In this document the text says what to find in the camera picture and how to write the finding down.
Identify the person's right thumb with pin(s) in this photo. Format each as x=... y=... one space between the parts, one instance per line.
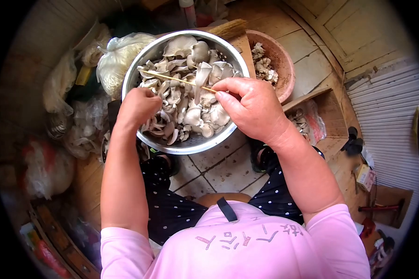
x=228 y=104

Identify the crumpled clear plastic bags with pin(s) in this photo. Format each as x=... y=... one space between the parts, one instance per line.
x=87 y=122

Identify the wooden stool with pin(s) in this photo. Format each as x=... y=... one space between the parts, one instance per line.
x=245 y=48

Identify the grey roller shutter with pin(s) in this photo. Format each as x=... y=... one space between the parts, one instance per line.
x=387 y=115

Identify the straw broom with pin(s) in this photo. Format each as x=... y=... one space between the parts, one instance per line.
x=228 y=28

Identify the person's left fingers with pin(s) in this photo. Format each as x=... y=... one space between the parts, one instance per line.
x=154 y=100

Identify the thin bamboo skewer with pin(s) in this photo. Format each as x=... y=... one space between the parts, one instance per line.
x=167 y=77

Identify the red and white plastic bag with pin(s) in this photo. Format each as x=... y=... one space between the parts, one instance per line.
x=47 y=171

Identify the wooden crate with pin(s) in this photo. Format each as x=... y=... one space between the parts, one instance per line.
x=61 y=240

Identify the pink plastic basin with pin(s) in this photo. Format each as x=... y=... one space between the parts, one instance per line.
x=282 y=64

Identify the heap of mushroom trimmings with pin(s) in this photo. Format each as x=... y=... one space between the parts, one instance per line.
x=263 y=66

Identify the small paper carton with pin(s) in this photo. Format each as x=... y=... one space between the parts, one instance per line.
x=366 y=177

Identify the person's legs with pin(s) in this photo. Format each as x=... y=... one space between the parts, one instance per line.
x=167 y=209

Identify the person's right hand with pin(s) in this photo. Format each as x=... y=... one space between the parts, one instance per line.
x=256 y=110

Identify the person's left hand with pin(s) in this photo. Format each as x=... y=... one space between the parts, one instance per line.
x=134 y=110

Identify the plastic bag of mushrooms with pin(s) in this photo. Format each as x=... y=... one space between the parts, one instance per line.
x=312 y=122

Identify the pair of black slippers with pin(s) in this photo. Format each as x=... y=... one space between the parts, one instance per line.
x=353 y=143

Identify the round metal colander bowl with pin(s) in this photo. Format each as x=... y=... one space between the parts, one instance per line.
x=195 y=145

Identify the pile of oyster mushrooms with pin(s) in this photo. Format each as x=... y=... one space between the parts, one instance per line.
x=192 y=117

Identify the wooden door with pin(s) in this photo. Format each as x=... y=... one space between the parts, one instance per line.
x=359 y=31

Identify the person's right index finger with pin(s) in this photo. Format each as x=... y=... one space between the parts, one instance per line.
x=232 y=83

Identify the long mushroom strip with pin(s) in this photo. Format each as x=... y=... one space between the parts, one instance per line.
x=201 y=77

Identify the person's body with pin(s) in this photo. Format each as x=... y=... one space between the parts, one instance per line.
x=251 y=247

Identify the open cardboard box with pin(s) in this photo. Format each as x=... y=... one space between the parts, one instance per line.
x=331 y=115

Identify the clear bag of enoki mushrooms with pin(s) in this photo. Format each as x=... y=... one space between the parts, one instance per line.
x=117 y=64

